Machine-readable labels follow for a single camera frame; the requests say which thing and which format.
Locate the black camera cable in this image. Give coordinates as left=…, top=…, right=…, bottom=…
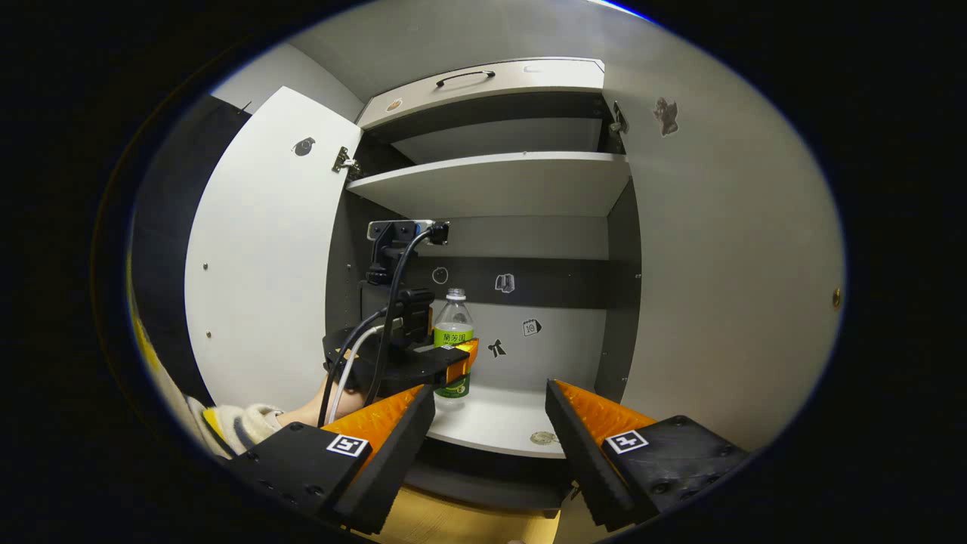
left=361, top=223, right=450, bottom=405

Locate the beige cabinet drawer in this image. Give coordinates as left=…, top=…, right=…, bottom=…
left=357, top=58, right=605, bottom=131

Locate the white cable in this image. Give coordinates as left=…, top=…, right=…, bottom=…
left=329, top=323, right=388, bottom=425

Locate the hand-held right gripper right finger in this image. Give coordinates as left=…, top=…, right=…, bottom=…
left=544, top=378, right=752, bottom=530

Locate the white and grey cabinet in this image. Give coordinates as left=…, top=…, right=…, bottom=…
left=325, top=58, right=643, bottom=518

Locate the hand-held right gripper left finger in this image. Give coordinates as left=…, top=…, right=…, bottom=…
left=227, top=384, right=437, bottom=536

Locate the white cabinet door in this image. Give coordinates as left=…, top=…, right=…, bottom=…
left=184, top=85, right=363, bottom=413
left=601, top=45, right=847, bottom=454

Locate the green label plastic bottle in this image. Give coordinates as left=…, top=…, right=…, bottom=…
left=433, top=288, right=475, bottom=401

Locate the white cabinet shelf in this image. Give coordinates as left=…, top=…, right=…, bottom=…
left=346, top=151, right=632, bottom=220

